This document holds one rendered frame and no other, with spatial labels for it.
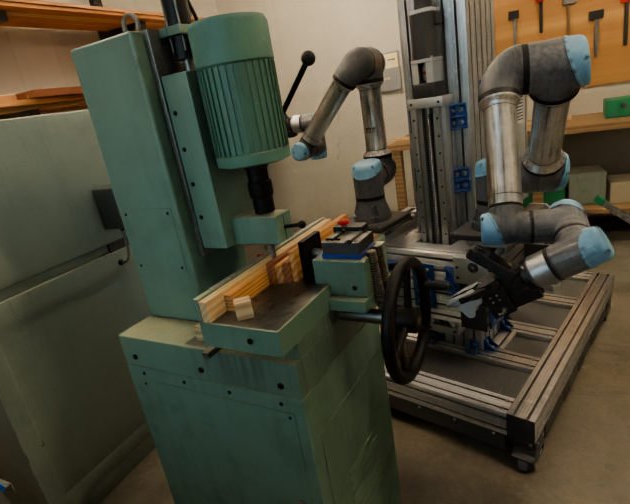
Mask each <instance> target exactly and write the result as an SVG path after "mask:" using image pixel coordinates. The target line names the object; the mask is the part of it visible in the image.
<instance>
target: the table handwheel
mask: <svg viewBox="0 0 630 504"><path fill-rule="evenodd" d="M410 268H411V269H412V271H413V272H414V274H415V277H416V280H417V285H418V290H419V301H420V309H419V308H418V307H412V298H411V274H410ZM402 281H403V283H404V306H400V307H399V308H398V309H397V310H396V306H397V300H398V295H399V291H400V287H401V284H402ZM425 281H428V277H427V273H426V270H425V268H424V266H423V264H422V263H421V261H420V260H418V259H417V258H416V257H413V256H407V257H404V258H402V259H401V260H400V261H399V262H398V263H397V264H396V266H395V267H394V269H393V271H392V273H391V275H390V277H389V280H388V283H387V287H386V291H385V295H384V300H383V307H382V309H374V308H371V309H370V310H369V311H368V313H366V314H365V313H355V312H344V311H337V317H338V319H339V320H343V321H352V322H361V323H371V324H380V325H381V346H382V354H383V359H384V363H385V366H386V369H387V372H388V374H389V375H390V377H391V378H392V380H393V381H395V382H396V383H398V384H400V385H406V384H409V383H410V382H412V381H413V380H414V379H415V378H416V376H417V375H418V373H419V371H420V369H421V367H422V364H423V361H424V358H425V355H426V351H427V346H428V341H429V334H430V324H431V295H430V289H428V288H425V287H424V283H425ZM395 327H396V329H397V330H398V331H399V332H400V334H399V337H398V340H397V343H396V346H395ZM408 333H414V334H416V333H418V337H417V342H416V346H415V350H414V354H413V357H412V359H411V362H410V364H409V366H408V367H407V369H406V370H405V371H404V372H403V371H402V370H401V368H400V366H399V363H398V361H399V358H400V355H401V352H402V348H403V345H404V343H405V340H406V338H407V335H408Z"/></svg>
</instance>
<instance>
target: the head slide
mask: <svg viewBox="0 0 630 504"><path fill-rule="evenodd" d="M183 61H184V65H185V69H186V71H182V72H178V73H174V74H170V75H166V76H162V77H161V79H162V83H163V87H164V91H165V95H166V99H167V103H168V107H169V111H170V115H171V119H172V123H173V127H174V131H175V135H176V139H177V143H178V147H179V151H180V155H181V159H182V162H183V166H184V170H185V174H186V178H187V182H188V186H189V190H190V194H191V198H192V202H193V206H194V210H195V214H196V218H197V222H198V226H199V230H200V234H201V238H202V241H203V245H204V248H229V247H231V246H233V245H235V244H236V242H235V237H234V233H233V228H232V224H231V220H230V218H231V217H233V216H235V215H238V214H240V213H242V212H244V211H248V210H254V207H253V202H252V199H251V198H250V196H249V192H248V187H247V183H248V178H247V173H246V170H244V169H233V170H229V169H221V168H218V165H217V161H216V156H215V151H214V147H213V143H212V138H211V134H210V129H209V125H208V121H207V116H206V112H205V108H204V103H203V99H202V95H201V90H200V86H199V81H198V77H197V71H196V70H194V66H193V62H192V59H185V60H183Z"/></svg>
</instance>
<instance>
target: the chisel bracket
mask: <svg viewBox="0 0 630 504"><path fill-rule="evenodd" d="M230 220H231V224H232V228H233V233H234V237H235V242H236V244H268V246H269V247H272V246H275V245H276V244H281V243H283V242H284V241H286V240H287V239H289V238H290V237H292V236H293V235H294V232H293V228H286V229H285V228H284V225H286V224H292V222H291V216H290V211H289V210H288V209H281V210H275V211H273V212H270V213H266V214H255V211H254V210H248V211H244V212H242V213H240V214H238V215H235V216H233V217H231V218H230Z"/></svg>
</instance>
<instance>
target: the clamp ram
mask: <svg viewBox="0 0 630 504"><path fill-rule="evenodd" d="M298 248H299V254H300V259H301V264H302V270H303V275H304V276H309V275H310V274H312V273H313V272H314V269H313V264H312V260H313V259H314V258H316V257H317V256H318V255H319V254H321V253H322V252H323V251H322V245H321V238H320V232H319V231H314V232H312V233H311V234H309V235H308V236H306V237H305V238H303V239H302V240H300V241H299V242H298Z"/></svg>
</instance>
